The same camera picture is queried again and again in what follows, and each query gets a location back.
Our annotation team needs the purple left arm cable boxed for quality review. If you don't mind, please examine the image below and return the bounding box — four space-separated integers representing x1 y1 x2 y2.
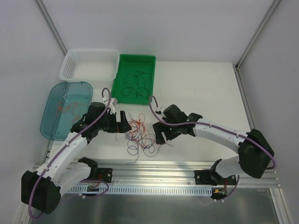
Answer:
28 87 112 219

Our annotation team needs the black thin wire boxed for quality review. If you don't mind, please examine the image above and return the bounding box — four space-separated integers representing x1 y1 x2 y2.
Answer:
122 69 152 94
121 86 150 100

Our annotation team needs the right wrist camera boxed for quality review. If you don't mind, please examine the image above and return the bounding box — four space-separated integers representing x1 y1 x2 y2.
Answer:
154 107 163 116

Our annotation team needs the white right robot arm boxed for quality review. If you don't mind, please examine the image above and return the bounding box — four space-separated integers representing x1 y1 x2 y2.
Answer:
151 105 276 185

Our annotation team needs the teal transparent plastic bin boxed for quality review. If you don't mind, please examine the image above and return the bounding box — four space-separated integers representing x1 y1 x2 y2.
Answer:
40 82 93 141

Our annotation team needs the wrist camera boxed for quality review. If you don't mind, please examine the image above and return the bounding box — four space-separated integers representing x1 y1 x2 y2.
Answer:
102 97 118 114
154 107 163 116

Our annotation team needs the purple thin wire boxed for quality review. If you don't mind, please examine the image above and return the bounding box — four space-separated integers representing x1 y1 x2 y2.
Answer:
115 112 161 165

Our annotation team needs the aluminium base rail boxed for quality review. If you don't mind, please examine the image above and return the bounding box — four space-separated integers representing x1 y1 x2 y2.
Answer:
32 158 280 189

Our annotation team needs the white slotted cable duct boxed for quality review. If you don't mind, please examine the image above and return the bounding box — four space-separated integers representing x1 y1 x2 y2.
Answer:
68 183 212 197

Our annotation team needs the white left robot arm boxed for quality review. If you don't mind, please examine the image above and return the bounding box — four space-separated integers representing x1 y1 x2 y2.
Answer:
21 102 132 214

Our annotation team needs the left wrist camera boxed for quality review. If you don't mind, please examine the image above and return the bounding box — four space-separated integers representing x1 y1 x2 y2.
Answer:
102 97 118 114

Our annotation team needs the green plastic tray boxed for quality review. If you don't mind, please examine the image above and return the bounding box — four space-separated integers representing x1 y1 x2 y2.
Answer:
111 54 156 105

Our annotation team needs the white perforated plastic basket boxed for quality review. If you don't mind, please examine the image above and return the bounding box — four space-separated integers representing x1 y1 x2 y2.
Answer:
59 49 120 82

